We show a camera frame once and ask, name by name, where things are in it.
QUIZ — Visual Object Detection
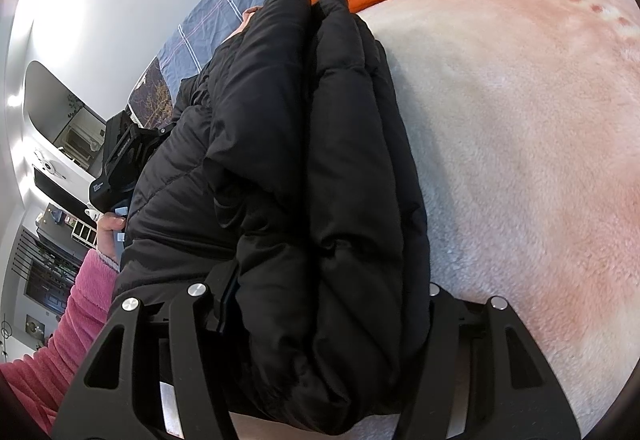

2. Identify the dark printed bedding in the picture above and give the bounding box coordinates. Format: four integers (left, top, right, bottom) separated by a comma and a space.
127, 57, 177, 129

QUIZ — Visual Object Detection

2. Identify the blue plaid bedsheet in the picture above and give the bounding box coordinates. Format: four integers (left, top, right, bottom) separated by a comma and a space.
157, 0, 422, 87

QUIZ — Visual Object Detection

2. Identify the dark puffer jacket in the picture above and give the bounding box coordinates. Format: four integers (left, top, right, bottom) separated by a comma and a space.
112, 0, 433, 436

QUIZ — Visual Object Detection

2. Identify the dark shelf unit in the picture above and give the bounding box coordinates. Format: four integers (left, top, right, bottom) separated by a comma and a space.
31, 164, 100, 248

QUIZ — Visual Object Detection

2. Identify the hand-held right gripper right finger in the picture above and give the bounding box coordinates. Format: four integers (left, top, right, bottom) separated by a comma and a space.
395, 283, 583, 440

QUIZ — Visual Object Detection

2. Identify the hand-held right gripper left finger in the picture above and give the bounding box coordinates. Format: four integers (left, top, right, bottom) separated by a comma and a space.
50, 260, 241, 440

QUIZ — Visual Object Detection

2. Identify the person's left forearm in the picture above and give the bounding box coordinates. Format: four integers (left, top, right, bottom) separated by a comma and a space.
0, 250, 122, 438

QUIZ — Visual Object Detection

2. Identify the person's left hand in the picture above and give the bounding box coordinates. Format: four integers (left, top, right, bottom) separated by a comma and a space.
96, 213, 127, 267

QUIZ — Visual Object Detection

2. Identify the arched wall mirror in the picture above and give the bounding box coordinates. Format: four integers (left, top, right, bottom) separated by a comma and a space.
23, 60, 107, 172

